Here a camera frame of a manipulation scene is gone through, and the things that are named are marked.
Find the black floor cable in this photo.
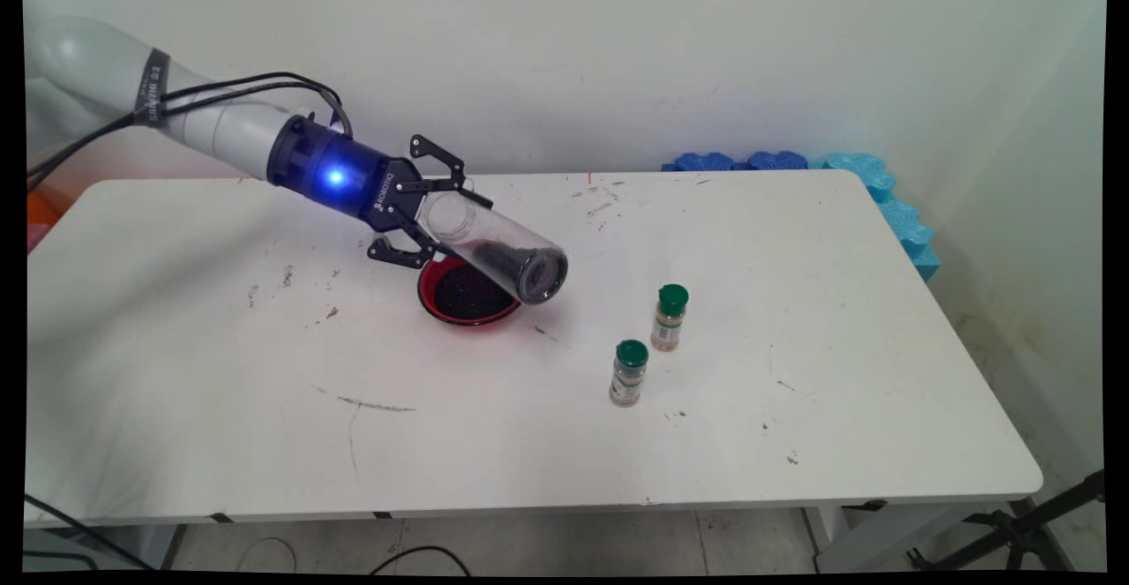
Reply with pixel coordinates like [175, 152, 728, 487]
[369, 545, 473, 577]

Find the black arm strap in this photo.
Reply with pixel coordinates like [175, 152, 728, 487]
[132, 49, 174, 128]

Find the light blue foam strip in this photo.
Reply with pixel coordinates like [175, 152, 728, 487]
[808, 152, 942, 283]

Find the thin grey cable loop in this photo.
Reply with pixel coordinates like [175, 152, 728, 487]
[240, 536, 302, 574]

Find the green-lidded spice bottle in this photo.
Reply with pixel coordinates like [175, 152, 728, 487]
[650, 283, 690, 353]
[609, 339, 650, 409]

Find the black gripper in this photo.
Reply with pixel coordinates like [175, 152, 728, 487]
[266, 115, 495, 270]

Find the black tripod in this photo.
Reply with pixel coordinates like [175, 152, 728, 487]
[907, 470, 1106, 573]

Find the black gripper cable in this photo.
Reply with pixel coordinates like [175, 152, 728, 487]
[24, 79, 350, 194]

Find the red bowl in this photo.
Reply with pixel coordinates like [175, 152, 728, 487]
[417, 254, 524, 328]

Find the black seeds heap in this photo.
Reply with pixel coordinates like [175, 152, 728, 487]
[463, 241, 566, 304]
[433, 265, 518, 321]

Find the black camera cable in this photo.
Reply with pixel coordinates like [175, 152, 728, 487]
[24, 71, 355, 182]

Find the dark blue foam piece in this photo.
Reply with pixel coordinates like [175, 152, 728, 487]
[662, 152, 749, 173]
[748, 150, 811, 171]

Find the black tagged cable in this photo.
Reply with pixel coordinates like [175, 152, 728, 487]
[24, 492, 156, 572]

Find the orange box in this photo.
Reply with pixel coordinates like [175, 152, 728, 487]
[26, 190, 64, 256]

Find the clear plastic jar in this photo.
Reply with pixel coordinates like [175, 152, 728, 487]
[416, 190, 570, 307]

